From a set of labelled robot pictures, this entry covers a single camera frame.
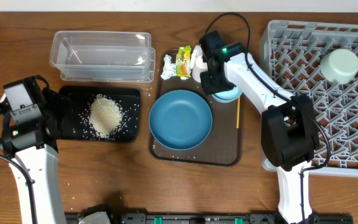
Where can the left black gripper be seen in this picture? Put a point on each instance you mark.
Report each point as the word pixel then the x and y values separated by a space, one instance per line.
pixel 52 101

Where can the wooden chopstick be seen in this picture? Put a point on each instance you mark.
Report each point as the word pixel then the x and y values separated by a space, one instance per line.
pixel 238 113

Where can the clear plastic bin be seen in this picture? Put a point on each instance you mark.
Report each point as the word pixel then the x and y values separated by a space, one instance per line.
pixel 103 56

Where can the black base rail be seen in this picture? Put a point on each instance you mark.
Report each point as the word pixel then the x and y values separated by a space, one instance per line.
pixel 103 214

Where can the mint green bowl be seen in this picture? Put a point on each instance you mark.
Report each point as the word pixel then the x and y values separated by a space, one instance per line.
pixel 339 66

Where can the black rectangular tray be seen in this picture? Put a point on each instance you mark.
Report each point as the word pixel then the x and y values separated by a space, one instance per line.
pixel 80 95

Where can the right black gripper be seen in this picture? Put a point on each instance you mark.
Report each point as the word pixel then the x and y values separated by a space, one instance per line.
pixel 211 89

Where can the light blue bowl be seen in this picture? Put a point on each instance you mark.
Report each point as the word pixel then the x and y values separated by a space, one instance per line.
pixel 227 96

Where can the crumpled white paper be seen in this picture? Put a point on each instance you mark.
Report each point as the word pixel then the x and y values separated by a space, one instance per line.
pixel 169 68

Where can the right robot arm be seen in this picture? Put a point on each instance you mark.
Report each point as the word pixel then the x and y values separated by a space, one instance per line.
pixel 288 129

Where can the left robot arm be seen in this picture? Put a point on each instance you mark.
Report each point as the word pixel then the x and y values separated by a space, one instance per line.
pixel 29 142

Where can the pile of white rice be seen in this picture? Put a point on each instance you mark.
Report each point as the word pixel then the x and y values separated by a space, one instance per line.
pixel 107 119

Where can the brown serving tray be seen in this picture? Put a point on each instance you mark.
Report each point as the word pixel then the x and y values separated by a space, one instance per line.
pixel 223 146

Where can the grey dishwasher rack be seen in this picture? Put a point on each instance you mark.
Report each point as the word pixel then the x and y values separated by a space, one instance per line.
pixel 290 53

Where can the white tissue piece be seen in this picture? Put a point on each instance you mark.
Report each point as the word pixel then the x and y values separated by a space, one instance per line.
pixel 197 51

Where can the white paper cup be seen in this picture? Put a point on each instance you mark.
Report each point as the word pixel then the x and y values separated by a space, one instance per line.
pixel 199 67

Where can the yellow green snack wrapper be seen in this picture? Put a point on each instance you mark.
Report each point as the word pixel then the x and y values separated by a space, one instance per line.
pixel 182 63

